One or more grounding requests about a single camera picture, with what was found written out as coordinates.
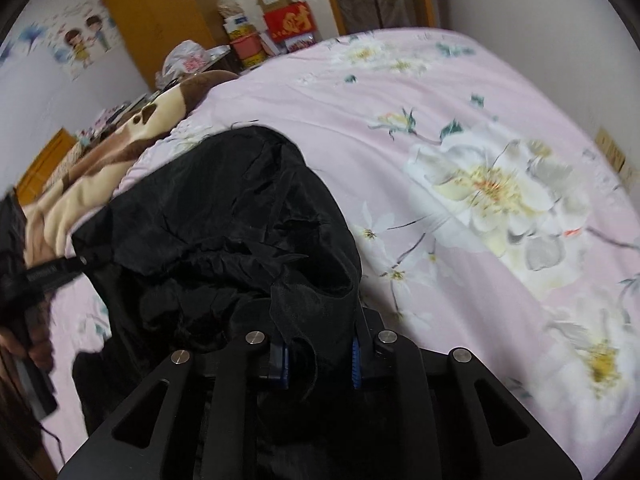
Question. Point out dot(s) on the pink floral bed duvet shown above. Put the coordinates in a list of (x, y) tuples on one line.
[(483, 216)]

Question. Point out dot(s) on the wooden headboard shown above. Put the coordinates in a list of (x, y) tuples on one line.
[(41, 169)]

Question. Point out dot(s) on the wooden wardrobe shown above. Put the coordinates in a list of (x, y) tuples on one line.
[(152, 28)]

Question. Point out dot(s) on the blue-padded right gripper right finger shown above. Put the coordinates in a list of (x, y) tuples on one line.
[(429, 415)]

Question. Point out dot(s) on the white plastic bag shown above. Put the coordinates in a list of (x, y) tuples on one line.
[(185, 58)]

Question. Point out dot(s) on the red gift box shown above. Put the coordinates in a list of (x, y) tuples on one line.
[(290, 21)]

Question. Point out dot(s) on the person's left hand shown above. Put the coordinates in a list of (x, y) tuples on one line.
[(40, 352)]

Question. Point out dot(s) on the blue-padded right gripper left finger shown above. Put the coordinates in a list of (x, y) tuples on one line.
[(195, 417)]

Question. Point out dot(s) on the cartoon couple wall sticker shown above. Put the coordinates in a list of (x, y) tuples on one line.
[(79, 41)]

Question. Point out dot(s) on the brown dog print blanket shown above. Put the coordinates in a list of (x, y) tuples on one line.
[(115, 159)]

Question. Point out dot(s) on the black puffer jacket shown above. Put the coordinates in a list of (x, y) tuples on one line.
[(237, 234)]

